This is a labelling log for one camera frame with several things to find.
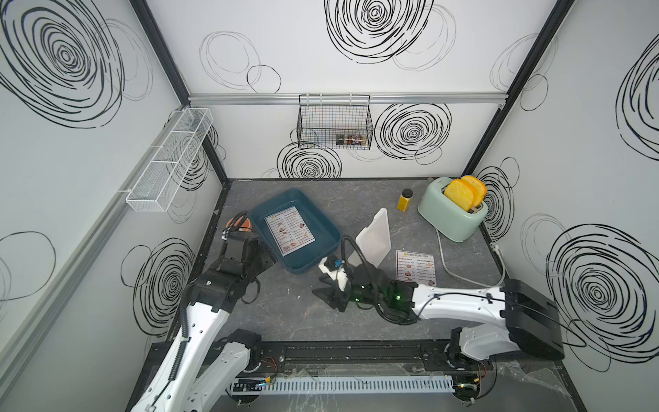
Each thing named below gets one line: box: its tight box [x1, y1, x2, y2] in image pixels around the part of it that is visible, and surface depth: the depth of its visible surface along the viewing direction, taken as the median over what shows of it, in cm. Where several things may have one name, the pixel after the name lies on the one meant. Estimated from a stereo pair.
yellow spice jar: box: [396, 187, 414, 213], surface depth 105 cm
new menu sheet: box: [264, 206, 316, 257], surface depth 104 cm
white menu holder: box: [347, 206, 393, 269], surface depth 86 cm
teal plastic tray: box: [250, 187, 342, 275], surface depth 104 cm
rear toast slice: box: [460, 175, 488, 207], surface depth 90 cm
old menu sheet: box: [395, 249, 437, 287], surface depth 94 cm
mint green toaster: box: [417, 176, 489, 243], surface depth 95 cm
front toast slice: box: [444, 179, 475, 213], surface depth 91 cm
